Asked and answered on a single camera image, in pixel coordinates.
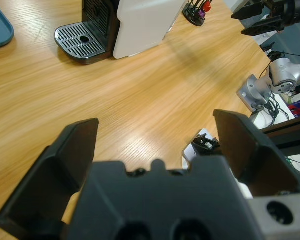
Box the black base cable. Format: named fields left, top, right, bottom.
left=263, top=93, right=288, bottom=127

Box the dark camera post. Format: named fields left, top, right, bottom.
left=262, top=114, right=300, bottom=157

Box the white capsule coffee machine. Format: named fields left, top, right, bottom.
left=54, top=0, right=188, bottom=65

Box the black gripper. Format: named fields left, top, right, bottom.
left=230, top=0, right=300, bottom=37

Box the black wire capsule holder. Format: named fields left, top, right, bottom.
left=181, top=0, right=214, bottom=26

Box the black post bracket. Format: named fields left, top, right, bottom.
left=192, top=133, right=222, bottom=155

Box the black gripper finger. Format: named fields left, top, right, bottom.
left=0, top=117, right=100, bottom=240
left=213, top=109, right=300, bottom=199

